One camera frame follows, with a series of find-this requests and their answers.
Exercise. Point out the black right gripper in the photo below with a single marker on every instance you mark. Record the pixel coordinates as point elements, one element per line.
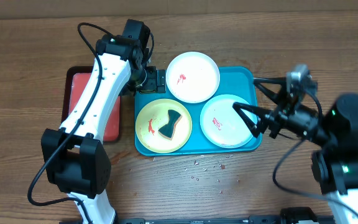
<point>276,115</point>

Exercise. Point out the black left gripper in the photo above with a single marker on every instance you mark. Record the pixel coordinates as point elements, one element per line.
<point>156,84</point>

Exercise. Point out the yellow-green plate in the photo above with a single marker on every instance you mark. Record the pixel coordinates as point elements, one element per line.
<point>153,116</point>

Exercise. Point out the white plate with red stain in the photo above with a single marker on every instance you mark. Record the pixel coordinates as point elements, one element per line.
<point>192,77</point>

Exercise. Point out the dark green sponge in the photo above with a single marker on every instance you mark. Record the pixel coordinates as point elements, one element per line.
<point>167,130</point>

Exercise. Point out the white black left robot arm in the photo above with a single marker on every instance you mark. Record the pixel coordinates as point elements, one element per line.
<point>74,156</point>

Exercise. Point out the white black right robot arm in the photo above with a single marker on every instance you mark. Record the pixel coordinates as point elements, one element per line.
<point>335,165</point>

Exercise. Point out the teal plastic tray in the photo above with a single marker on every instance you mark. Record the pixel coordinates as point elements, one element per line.
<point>234,81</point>

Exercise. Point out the red tray with dark rim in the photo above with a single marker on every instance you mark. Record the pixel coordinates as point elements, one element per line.
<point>76,79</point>

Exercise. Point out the light blue plate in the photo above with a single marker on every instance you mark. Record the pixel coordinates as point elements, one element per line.
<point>221,124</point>

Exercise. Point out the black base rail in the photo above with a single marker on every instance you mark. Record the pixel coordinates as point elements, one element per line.
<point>291,215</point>

